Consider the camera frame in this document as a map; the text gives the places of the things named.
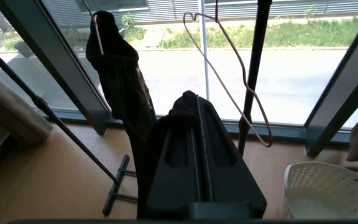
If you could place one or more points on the black garment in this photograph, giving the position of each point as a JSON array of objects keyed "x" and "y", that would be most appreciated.
[{"x": 154, "y": 149}]

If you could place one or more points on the window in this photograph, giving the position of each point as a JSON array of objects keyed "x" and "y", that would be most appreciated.
[{"x": 57, "y": 62}]

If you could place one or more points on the white laundry basket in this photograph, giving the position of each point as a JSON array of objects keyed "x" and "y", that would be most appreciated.
[{"x": 322, "y": 193}]

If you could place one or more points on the black shorts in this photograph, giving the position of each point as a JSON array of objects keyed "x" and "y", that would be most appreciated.
[{"x": 120, "y": 77}]

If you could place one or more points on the beige curtain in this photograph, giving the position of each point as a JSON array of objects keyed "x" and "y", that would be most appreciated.
[{"x": 8, "y": 112}]

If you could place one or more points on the black clothes rack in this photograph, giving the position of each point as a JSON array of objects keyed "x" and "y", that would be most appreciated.
[{"x": 253, "y": 62}]

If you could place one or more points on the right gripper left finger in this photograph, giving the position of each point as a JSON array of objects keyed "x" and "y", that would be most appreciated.
[{"x": 172, "y": 186}]

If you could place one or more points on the pink clothes hanger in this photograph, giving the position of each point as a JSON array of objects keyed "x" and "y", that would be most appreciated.
[
  {"x": 98, "y": 34},
  {"x": 269, "y": 140}
]

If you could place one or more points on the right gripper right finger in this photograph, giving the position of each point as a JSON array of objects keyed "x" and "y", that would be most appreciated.
[{"x": 232, "y": 186}]

